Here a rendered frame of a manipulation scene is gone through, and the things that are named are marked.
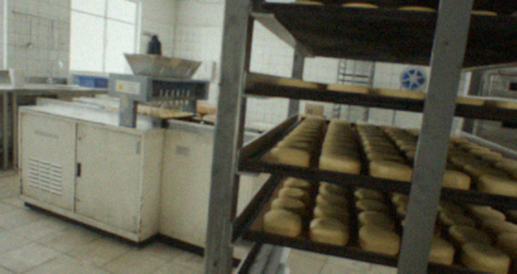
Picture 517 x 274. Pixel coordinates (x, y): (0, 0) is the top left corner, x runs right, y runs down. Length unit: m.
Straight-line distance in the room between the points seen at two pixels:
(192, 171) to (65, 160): 1.02
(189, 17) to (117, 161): 5.28
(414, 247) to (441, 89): 0.17
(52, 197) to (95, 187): 0.49
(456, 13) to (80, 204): 2.79
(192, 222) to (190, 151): 0.48
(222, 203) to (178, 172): 2.09
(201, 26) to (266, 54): 1.48
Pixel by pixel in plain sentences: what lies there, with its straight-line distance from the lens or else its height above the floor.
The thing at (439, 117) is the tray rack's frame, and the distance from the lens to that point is 0.42.
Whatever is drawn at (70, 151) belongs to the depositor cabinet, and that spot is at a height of 0.58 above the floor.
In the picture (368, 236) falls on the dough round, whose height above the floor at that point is 1.06.
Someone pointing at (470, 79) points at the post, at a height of 1.29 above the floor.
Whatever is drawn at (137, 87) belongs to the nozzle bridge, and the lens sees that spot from 2.44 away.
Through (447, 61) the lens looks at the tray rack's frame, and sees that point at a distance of 0.42.
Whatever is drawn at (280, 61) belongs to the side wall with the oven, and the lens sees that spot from 6.58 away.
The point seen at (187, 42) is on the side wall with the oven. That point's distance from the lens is 7.53.
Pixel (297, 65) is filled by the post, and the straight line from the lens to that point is 1.02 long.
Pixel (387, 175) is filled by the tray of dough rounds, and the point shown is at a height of 1.14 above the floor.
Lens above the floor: 1.24
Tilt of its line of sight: 8 degrees down
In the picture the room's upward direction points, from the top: 6 degrees clockwise
